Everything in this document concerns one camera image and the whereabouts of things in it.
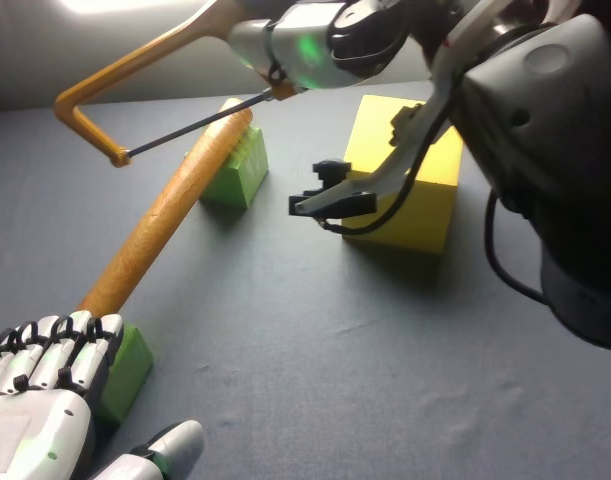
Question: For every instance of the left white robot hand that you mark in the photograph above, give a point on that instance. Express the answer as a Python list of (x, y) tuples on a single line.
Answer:
[(35, 430)]

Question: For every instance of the yellow cube block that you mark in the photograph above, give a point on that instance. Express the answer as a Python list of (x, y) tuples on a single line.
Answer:
[(425, 220)]

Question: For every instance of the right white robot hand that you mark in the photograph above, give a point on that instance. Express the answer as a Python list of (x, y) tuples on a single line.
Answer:
[(305, 50)]

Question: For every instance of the green support block with grooves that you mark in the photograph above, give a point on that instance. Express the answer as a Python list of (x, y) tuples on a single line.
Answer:
[(240, 180)]

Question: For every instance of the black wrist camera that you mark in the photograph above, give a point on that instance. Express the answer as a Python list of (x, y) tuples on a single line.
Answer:
[(355, 205)]

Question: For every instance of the grey table cloth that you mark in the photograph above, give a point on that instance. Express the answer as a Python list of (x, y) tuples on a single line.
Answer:
[(310, 375)]

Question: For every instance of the round wooden rod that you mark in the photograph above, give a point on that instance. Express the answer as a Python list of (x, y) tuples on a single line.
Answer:
[(175, 200)]

